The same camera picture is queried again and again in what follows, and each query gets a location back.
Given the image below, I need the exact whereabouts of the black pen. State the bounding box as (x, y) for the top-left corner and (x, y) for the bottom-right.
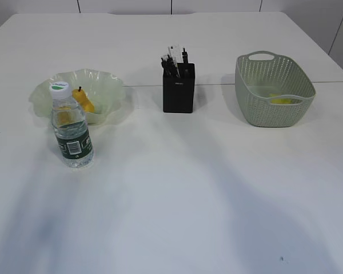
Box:
(161, 57), (171, 77)
(166, 55), (180, 78)
(182, 48), (189, 64)

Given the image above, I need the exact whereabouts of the clear plastic ruler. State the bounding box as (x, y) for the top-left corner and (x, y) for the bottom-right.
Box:
(167, 45), (182, 67)

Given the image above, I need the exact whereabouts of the clear water bottle green label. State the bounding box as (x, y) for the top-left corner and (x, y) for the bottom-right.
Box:
(49, 82), (94, 168)

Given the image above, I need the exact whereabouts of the yellow pear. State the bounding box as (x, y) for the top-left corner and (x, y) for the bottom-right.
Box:
(72, 86), (95, 113)

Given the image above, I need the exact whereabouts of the yellow waste paper wrapper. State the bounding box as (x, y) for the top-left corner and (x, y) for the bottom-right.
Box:
(269, 94), (292, 104)

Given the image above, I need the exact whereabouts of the black square pen holder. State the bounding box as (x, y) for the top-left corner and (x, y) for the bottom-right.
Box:
(162, 63), (196, 114)

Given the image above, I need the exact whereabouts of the green ruffled glass plate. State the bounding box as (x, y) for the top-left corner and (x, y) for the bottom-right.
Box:
(29, 68), (125, 124)

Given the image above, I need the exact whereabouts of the green woven plastic basket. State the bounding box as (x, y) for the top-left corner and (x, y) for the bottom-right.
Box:
(235, 51), (316, 128)

